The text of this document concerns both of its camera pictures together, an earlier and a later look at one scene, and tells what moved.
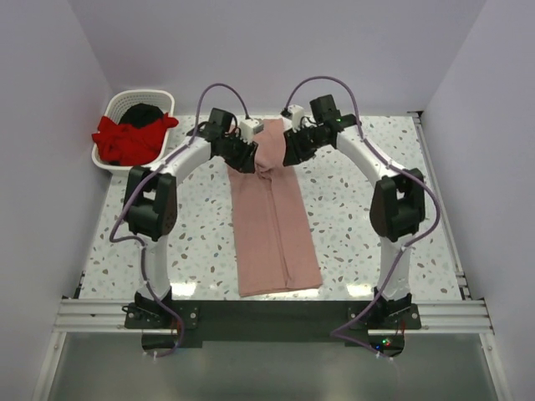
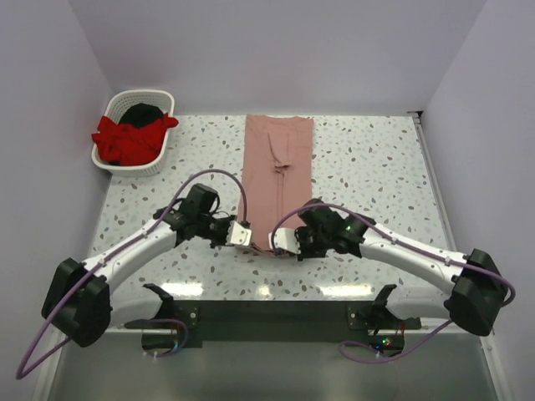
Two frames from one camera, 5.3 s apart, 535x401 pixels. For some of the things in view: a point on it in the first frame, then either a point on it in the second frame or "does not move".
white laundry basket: (124, 169) does not move
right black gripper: (295, 148) to (303, 244)
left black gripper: (244, 154) to (223, 233)
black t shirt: (142, 114) does not move
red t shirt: (131, 145) does not move
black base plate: (185, 322) does not move
